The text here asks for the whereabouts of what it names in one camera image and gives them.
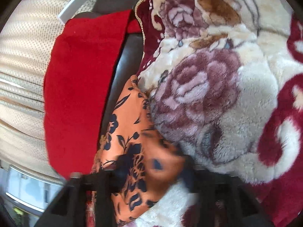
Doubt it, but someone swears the floral plush blanket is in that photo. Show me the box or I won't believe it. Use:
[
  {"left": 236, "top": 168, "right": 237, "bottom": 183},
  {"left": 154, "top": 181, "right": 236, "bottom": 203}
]
[{"left": 135, "top": 0, "right": 302, "bottom": 226}]

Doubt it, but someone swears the window frame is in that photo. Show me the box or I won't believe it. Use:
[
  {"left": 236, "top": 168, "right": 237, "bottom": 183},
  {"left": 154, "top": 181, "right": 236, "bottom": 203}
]
[{"left": 4, "top": 166, "right": 63, "bottom": 213}]

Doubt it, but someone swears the red cloth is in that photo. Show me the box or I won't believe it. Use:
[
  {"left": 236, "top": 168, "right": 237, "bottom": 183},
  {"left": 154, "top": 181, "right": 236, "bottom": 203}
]
[{"left": 43, "top": 10, "right": 141, "bottom": 179}]

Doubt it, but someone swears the orange floral patterned garment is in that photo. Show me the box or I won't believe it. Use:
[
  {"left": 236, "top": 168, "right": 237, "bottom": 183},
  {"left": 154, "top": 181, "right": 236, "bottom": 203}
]
[{"left": 91, "top": 75, "right": 185, "bottom": 226}]

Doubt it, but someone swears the cream dotted curtain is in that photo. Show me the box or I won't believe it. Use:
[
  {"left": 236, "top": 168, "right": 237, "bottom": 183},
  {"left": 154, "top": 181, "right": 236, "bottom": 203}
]
[{"left": 1, "top": 0, "right": 71, "bottom": 182}]

